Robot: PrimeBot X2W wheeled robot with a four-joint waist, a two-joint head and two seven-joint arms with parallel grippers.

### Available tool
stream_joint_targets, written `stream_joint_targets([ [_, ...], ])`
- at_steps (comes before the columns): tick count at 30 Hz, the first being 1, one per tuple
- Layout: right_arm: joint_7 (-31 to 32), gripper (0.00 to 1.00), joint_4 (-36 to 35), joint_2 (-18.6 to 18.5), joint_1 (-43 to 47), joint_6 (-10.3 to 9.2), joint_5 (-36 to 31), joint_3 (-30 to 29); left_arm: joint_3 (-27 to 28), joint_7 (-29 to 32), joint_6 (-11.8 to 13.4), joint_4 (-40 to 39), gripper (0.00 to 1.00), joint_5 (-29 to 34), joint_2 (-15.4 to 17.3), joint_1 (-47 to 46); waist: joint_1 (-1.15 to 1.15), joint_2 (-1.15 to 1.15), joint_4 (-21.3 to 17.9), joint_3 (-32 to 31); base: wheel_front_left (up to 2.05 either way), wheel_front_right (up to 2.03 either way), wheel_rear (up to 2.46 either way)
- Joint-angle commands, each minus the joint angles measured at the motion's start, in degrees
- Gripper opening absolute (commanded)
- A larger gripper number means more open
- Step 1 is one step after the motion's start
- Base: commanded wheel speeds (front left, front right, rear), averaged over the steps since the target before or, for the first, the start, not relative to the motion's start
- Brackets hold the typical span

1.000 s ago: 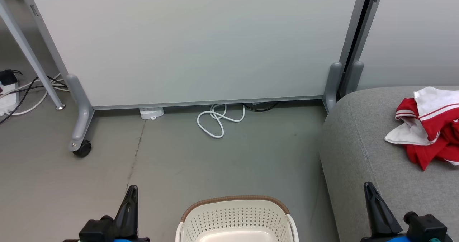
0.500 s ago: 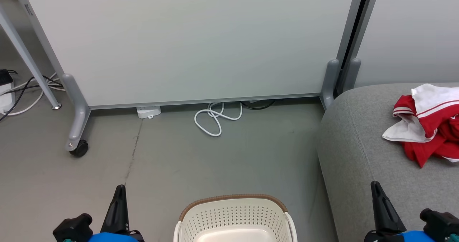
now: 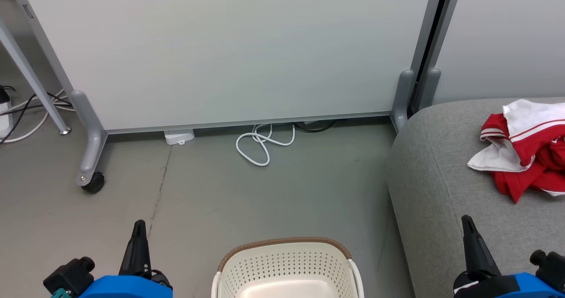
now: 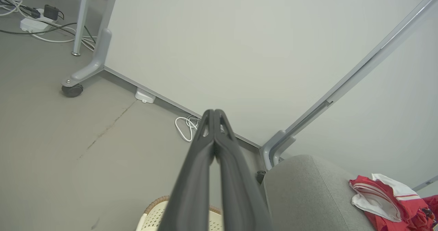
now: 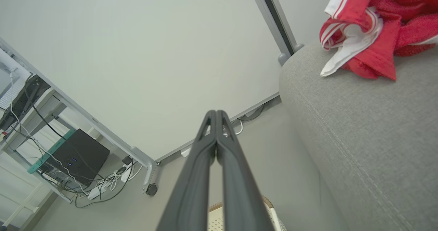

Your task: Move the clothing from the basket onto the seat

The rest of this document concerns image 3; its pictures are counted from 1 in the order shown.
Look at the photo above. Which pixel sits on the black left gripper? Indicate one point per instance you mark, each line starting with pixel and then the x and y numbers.
pixel 70 276

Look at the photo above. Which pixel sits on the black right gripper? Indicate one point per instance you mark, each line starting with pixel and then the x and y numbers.
pixel 549 271

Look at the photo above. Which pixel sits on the red white striped garment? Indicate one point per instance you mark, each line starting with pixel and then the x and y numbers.
pixel 525 121

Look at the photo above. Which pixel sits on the cream perforated laundry basket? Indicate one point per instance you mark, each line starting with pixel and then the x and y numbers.
pixel 287 267

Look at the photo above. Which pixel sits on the grey fabric sofa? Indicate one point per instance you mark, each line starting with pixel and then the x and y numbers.
pixel 441 192

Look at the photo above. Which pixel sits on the grey partition leg with caster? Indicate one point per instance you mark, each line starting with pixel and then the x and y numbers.
pixel 90 143

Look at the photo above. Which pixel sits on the small white plastic box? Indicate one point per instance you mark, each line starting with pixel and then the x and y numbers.
pixel 178 137

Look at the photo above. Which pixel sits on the grey partition foot posts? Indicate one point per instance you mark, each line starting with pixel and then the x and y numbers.
pixel 404 95

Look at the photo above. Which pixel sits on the thin grey table leg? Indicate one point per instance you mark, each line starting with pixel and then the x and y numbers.
pixel 31 77

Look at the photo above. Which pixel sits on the wide white partition panel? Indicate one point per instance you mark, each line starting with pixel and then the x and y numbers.
pixel 220 46

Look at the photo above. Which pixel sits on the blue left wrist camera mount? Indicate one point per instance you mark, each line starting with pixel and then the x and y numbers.
pixel 126 289

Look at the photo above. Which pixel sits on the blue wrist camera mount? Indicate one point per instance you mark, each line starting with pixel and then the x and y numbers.
pixel 536 289
pixel 126 289

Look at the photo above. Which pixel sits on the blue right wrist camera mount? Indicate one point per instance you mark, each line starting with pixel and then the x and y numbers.
pixel 536 289

